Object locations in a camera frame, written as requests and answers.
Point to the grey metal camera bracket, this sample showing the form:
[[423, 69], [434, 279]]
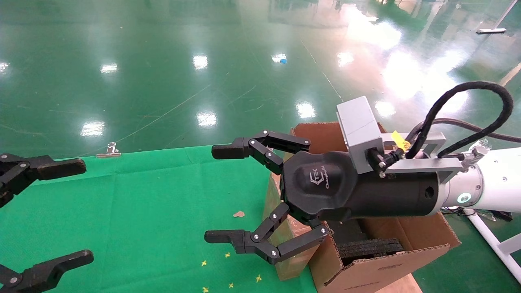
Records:
[[423, 165]]

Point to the white metal frame leg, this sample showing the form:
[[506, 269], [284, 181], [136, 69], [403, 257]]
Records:
[[492, 240]]

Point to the black foam liner sheet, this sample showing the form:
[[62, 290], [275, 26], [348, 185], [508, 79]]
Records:
[[346, 232]]

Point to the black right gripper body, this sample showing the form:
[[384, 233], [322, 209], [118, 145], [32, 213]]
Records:
[[325, 183]]

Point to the silver metal binder clip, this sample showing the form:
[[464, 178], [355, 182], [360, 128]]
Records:
[[109, 151]]

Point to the black ribbed foam block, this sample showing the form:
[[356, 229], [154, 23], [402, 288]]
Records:
[[366, 249]]

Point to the small brown cardboard scrap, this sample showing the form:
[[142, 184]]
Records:
[[239, 214]]

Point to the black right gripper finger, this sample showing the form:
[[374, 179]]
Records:
[[260, 146], [260, 244]]

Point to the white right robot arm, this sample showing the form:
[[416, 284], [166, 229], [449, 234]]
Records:
[[496, 183]]

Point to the large brown cardboard carton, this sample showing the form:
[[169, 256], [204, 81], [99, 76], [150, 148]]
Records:
[[386, 272]]

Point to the green table cloth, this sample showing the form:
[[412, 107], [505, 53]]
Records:
[[142, 203]]

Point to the small brown cardboard box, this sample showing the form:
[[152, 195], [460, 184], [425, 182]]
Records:
[[295, 260]]

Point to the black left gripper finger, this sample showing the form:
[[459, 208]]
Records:
[[44, 272], [53, 169]]

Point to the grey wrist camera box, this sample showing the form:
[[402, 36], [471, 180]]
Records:
[[358, 126]]

